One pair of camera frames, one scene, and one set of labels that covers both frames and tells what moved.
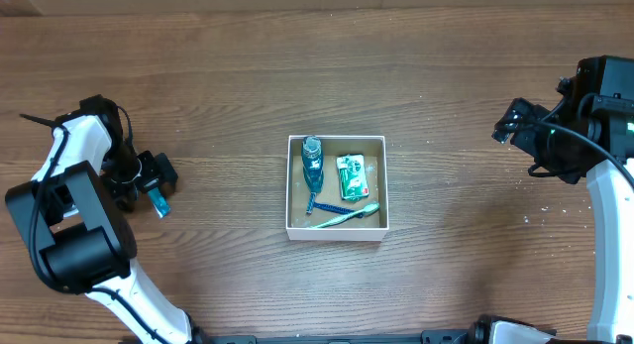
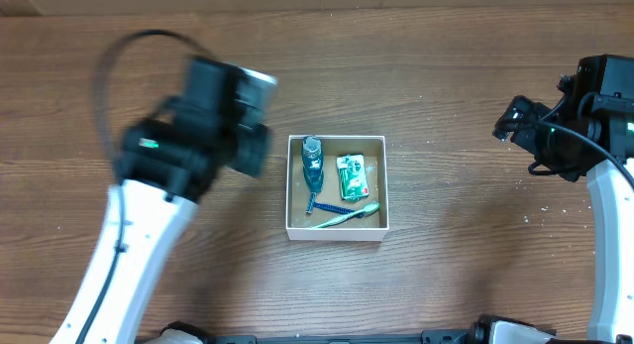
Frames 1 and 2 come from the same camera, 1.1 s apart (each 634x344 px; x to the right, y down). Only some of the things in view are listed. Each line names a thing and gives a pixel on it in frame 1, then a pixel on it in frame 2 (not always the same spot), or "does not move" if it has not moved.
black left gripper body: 161,171 → 250,149
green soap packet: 352,174 does not move
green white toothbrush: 369,209 does not move
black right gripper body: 512,124 does not move
